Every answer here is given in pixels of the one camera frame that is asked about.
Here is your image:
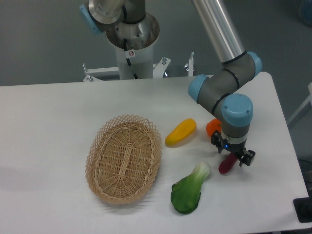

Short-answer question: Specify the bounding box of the woven wicker basket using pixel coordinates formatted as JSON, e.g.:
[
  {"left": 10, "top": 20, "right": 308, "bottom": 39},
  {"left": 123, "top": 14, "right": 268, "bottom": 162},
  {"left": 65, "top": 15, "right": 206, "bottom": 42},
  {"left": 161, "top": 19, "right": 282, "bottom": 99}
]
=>
[{"left": 85, "top": 115, "right": 162, "bottom": 205}]

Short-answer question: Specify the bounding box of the white metal base frame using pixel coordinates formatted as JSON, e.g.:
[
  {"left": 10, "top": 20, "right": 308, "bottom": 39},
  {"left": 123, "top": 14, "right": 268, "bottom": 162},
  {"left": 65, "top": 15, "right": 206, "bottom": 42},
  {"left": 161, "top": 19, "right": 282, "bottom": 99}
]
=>
[{"left": 82, "top": 52, "right": 195, "bottom": 82}]

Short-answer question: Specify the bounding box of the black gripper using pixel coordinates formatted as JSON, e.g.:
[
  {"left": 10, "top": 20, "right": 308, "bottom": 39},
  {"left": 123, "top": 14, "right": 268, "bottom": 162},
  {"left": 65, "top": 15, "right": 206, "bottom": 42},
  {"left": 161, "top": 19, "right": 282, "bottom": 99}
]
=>
[{"left": 211, "top": 130, "right": 255, "bottom": 167}]

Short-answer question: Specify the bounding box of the purple sweet potato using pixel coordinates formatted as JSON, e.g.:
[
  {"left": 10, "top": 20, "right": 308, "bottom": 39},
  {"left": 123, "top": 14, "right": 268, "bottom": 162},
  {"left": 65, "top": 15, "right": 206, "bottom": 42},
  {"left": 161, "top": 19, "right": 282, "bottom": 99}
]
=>
[{"left": 218, "top": 153, "right": 238, "bottom": 175}]

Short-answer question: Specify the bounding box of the black device at table edge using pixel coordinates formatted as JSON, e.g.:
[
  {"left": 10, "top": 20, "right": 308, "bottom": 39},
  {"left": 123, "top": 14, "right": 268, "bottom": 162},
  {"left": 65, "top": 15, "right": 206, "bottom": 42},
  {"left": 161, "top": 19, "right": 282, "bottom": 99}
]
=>
[{"left": 293, "top": 197, "right": 312, "bottom": 223}]

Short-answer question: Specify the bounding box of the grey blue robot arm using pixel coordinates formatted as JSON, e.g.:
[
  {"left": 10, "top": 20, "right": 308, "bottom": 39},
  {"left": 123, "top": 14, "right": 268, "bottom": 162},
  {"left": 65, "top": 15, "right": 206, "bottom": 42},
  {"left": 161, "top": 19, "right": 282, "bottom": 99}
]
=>
[{"left": 79, "top": 0, "right": 262, "bottom": 165}]

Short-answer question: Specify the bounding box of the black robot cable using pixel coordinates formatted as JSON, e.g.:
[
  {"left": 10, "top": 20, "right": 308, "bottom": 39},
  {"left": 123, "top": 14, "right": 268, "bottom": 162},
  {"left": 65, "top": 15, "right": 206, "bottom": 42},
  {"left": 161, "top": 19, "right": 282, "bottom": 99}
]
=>
[{"left": 123, "top": 38, "right": 139, "bottom": 80}]

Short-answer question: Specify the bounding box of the orange tangerine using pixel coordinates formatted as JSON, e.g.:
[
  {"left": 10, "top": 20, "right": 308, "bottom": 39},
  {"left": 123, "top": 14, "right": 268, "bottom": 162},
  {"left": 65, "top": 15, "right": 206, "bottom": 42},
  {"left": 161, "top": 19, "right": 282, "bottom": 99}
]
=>
[{"left": 206, "top": 118, "right": 222, "bottom": 137}]

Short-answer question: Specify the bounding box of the yellow mango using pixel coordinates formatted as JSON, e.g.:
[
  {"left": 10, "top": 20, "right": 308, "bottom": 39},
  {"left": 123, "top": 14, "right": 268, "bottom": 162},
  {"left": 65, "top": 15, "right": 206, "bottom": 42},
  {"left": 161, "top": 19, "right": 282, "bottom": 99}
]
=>
[{"left": 165, "top": 118, "right": 197, "bottom": 147}]

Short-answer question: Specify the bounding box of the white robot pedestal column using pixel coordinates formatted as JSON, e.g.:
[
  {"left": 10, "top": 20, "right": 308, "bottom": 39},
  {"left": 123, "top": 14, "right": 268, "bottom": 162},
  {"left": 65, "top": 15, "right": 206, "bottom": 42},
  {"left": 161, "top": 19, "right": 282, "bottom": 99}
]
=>
[{"left": 106, "top": 13, "right": 160, "bottom": 80}]

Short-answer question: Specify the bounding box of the green bok choy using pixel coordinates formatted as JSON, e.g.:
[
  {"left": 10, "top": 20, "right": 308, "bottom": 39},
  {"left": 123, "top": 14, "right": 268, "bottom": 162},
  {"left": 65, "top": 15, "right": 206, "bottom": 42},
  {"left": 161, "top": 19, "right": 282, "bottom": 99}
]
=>
[{"left": 170, "top": 162, "right": 211, "bottom": 215}]

